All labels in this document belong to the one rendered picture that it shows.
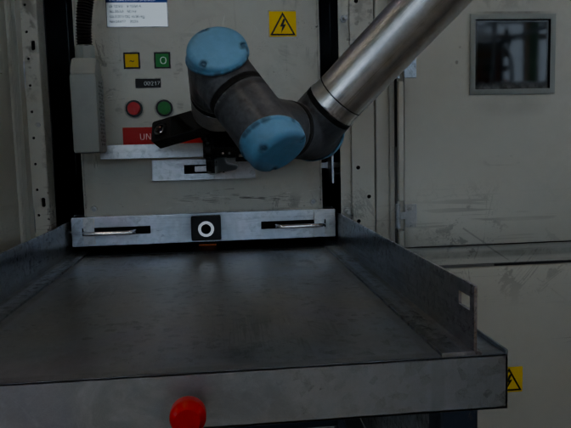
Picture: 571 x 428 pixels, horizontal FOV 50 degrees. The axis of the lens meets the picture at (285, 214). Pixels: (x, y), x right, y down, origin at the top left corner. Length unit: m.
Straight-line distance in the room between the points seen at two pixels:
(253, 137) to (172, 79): 0.46
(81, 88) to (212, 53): 0.36
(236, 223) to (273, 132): 0.46
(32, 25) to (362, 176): 0.70
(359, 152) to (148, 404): 0.80
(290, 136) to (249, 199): 0.44
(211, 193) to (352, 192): 0.29
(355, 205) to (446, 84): 0.30
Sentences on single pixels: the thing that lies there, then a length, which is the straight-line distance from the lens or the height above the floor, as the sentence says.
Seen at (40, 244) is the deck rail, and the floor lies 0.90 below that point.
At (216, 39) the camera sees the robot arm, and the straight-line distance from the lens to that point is 0.94.
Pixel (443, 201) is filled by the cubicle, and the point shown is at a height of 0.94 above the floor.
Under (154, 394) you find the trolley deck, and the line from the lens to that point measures 0.61.
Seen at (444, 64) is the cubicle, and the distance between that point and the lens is 1.31.
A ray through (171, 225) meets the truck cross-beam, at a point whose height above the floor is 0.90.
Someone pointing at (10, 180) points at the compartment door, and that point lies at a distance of 1.29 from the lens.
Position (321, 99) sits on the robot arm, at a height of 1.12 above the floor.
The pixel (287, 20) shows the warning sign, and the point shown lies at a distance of 1.32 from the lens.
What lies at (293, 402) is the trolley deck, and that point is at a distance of 0.62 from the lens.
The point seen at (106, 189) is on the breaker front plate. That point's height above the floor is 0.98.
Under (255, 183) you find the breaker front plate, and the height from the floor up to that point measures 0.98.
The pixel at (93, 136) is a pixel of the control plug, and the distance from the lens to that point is 1.20.
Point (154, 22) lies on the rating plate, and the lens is 1.32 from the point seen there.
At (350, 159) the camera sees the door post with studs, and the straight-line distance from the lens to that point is 1.28.
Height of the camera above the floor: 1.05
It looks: 6 degrees down
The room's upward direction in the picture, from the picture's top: 1 degrees counter-clockwise
